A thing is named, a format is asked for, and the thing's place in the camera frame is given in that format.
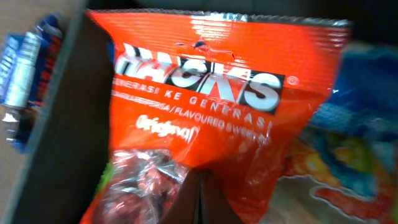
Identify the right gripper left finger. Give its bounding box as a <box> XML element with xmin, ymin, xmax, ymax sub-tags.
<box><xmin>159</xmin><ymin>170</ymin><xmax>199</xmax><ymax>224</ymax></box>

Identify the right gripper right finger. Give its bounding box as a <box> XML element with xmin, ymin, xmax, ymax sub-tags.
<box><xmin>201</xmin><ymin>170</ymin><xmax>244</xmax><ymax>224</ymax></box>

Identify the red Hacks candy bag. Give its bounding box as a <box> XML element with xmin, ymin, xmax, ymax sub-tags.
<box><xmin>86</xmin><ymin>9</ymin><xmax>350</xmax><ymax>223</ymax></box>

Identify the blue Oreo cookie pack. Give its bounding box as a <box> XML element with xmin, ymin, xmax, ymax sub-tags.
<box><xmin>309</xmin><ymin>42</ymin><xmax>397</xmax><ymax>141</ymax></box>

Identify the dark blue snack bar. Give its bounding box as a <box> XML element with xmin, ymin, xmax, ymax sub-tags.
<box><xmin>13</xmin><ymin>13</ymin><xmax>63</xmax><ymax>154</ymax></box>

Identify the Haribo worms gummy bag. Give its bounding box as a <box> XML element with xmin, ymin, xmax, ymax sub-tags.
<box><xmin>81</xmin><ymin>130</ymin><xmax>397</xmax><ymax>223</ymax></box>

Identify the blue Eclipse mint pack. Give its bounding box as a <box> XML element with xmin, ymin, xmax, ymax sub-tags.
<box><xmin>0</xmin><ymin>30</ymin><xmax>43</xmax><ymax>141</ymax></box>

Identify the dark green open box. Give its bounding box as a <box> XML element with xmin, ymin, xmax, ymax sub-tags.
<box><xmin>1</xmin><ymin>0</ymin><xmax>397</xmax><ymax>224</ymax></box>

